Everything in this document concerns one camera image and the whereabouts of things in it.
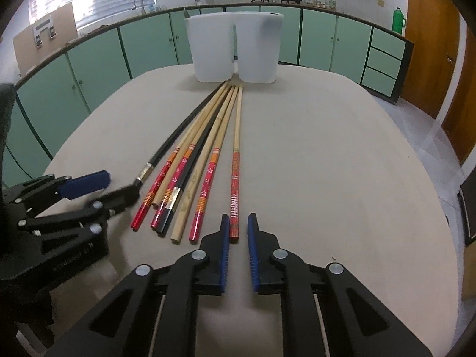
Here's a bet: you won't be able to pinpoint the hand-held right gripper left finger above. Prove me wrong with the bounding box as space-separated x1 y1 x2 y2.
45 214 231 357

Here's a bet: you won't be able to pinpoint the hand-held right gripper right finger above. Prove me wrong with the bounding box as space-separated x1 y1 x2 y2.
247 213 432 357

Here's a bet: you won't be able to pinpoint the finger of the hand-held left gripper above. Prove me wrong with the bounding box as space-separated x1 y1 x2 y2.
18 180 143 238
4 171 112 213

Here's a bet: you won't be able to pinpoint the plain wooden chopstick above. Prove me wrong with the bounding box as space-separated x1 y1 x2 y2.
151 84 233 209
170 86 239 245

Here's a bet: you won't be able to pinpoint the black chopstick with gold band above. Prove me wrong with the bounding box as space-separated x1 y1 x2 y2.
156 85 237 236
133 80 230 188

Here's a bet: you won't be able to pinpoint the red patterned chopstick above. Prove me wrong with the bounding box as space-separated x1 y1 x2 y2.
229 85 244 240

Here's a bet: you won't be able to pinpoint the white two-compartment utensil holder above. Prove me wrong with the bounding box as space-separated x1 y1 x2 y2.
184 12 285 83

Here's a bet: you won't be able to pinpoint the cardboard box with clips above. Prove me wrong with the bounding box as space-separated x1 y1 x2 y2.
13 2 79 75

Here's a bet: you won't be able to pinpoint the green base cabinets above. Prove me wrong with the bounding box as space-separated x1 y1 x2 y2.
0 3 415 194

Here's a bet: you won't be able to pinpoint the plain wooden door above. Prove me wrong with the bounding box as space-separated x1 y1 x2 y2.
442 13 476 167

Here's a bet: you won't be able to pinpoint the wooden door with knob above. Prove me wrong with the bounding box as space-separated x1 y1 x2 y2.
400 0 462 120

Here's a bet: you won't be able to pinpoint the green thermos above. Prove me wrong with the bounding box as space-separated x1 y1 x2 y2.
391 7 407 34

